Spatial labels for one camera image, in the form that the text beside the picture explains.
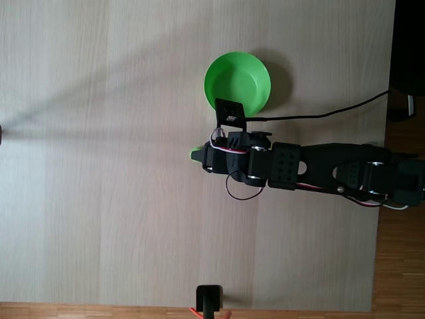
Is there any green plastic bowl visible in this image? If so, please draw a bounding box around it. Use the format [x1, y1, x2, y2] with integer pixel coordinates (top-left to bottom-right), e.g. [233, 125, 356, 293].
[203, 51, 272, 119]

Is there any black table clamp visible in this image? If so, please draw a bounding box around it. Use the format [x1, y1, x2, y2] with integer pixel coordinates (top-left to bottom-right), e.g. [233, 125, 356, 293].
[195, 284, 223, 319]

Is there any black furniture piece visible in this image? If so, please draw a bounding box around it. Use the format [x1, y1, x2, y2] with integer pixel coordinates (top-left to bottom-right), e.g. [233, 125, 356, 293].
[386, 0, 425, 123]

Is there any black camera box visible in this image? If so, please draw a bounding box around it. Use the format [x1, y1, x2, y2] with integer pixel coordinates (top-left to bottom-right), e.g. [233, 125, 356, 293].
[214, 98, 248, 134]

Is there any black camera cable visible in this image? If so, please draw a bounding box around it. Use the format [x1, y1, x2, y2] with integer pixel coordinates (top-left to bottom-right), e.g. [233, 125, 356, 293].
[244, 89, 390, 122]

